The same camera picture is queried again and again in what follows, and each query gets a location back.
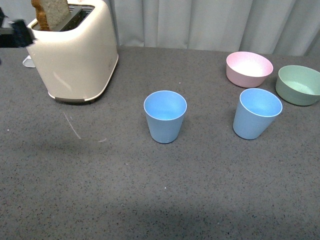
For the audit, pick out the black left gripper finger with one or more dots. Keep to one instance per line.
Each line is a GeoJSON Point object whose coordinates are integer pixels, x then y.
{"type": "Point", "coordinates": [16, 36]}

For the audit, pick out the blue cup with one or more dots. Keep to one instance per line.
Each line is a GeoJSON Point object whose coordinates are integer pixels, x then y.
{"type": "Point", "coordinates": [256, 110]}
{"type": "Point", "coordinates": [165, 111]}

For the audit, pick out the grey toaster lever knob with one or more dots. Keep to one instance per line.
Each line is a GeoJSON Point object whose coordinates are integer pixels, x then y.
{"type": "Point", "coordinates": [28, 62]}

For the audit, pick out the slice of toast bread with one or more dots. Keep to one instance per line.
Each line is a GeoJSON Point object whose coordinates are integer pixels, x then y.
{"type": "Point", "coordinates": [50, 13]}

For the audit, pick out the cream white toaster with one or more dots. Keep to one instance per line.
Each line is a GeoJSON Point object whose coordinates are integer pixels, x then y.
{"type": "Point", "coordinates": [76, 63]}

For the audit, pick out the pink bowl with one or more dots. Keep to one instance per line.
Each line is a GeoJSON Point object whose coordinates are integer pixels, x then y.
{"type": "Point", "coordinates": [247, 69]}

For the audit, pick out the green bowl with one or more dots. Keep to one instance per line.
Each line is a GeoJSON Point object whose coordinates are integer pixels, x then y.
{"type": "Point", "coordinates": [298, 85]}

